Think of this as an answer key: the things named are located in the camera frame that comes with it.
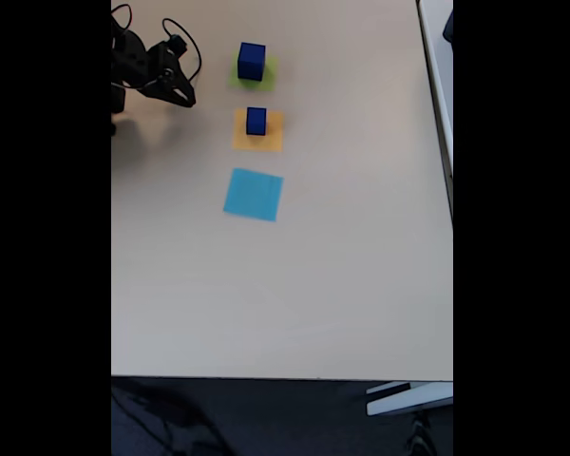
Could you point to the small blue cube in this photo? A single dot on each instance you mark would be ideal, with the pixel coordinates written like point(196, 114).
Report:
point(256, 121)

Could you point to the green paper square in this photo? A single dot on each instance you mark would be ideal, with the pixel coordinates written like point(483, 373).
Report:
point(267, 84)

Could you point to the orange paper square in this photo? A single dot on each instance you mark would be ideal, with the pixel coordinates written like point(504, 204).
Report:
point(256, 144)

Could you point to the light blue paper square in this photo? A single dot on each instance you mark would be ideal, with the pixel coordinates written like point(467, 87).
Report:
point(253, 195)

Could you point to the large blue cube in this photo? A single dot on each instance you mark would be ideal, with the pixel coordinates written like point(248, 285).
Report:
point(252, 62)

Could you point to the white side table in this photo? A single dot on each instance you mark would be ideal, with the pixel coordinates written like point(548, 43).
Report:
point(437, 71)

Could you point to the dark blue object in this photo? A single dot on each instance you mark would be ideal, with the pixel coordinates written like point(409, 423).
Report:
point(450, 28)

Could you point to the white table leg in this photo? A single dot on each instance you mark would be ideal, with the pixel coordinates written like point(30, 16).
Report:
point(408, 401)

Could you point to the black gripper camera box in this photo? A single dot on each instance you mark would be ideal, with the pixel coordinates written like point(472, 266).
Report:
point(177, 44)

